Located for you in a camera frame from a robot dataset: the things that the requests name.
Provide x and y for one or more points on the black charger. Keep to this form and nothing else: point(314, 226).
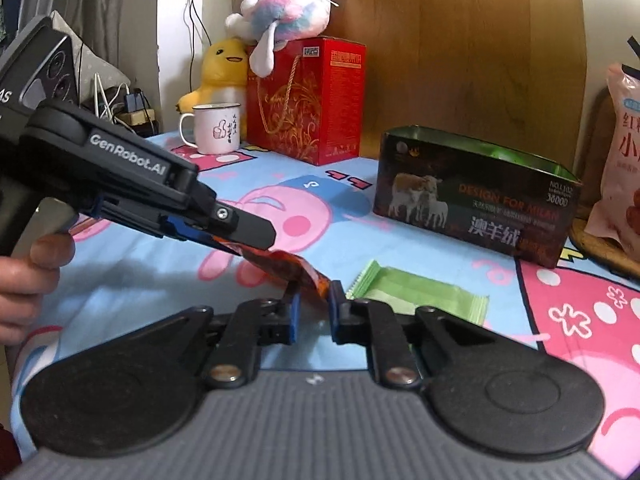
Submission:
point(136, 101)

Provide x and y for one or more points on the printed cartoon pig blanket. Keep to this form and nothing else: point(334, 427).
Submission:
point(300, 180)

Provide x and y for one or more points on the person's left hand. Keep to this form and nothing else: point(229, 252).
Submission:
point(25, 290)

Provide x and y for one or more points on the wood grain board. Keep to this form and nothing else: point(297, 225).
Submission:
point(450, 35)

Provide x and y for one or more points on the white enamel mug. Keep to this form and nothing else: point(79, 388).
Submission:
point(217, 130)

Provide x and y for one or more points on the black tin box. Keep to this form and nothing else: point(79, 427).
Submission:
point(450, 195)

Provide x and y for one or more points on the red gift box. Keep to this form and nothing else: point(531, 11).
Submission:
point(310, 105)

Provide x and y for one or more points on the yellow duck plush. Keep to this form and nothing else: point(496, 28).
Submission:
point(222, 65)

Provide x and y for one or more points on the grey curtain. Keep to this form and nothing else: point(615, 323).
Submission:
point(115, 10)

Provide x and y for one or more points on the orange snack packet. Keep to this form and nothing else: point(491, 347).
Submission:
point(285, 267)

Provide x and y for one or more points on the beige power strip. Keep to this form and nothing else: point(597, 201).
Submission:
point(140, 121)

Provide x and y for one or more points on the pastel plush toy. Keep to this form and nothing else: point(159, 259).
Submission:
point(295, 10)

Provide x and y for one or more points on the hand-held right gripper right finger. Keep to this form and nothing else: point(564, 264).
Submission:
point(334, 317)

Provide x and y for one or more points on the large pink snack bag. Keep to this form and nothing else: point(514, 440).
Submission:
point(620, 160)

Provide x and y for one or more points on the light green wafer packet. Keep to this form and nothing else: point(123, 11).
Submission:
point(415, 290)

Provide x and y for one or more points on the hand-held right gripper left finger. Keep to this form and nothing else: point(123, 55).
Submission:
point(295, 317)

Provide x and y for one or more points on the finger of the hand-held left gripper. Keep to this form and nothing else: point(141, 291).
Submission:
point(245, 227)
point(180, 230)

